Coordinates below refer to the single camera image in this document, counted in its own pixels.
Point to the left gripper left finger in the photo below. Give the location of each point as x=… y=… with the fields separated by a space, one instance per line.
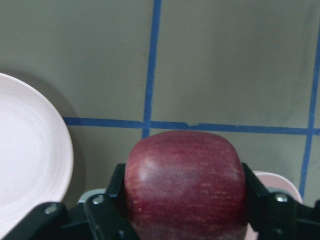
x=99 y=215

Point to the red apple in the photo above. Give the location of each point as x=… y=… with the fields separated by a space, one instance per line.
x=186 y=185

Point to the pink plate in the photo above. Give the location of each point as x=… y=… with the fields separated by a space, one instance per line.
x=36 y=152

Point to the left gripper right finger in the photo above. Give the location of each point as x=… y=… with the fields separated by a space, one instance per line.
x=308 y=218

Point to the pink bowl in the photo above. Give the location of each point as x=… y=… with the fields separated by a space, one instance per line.
x=277 y=185

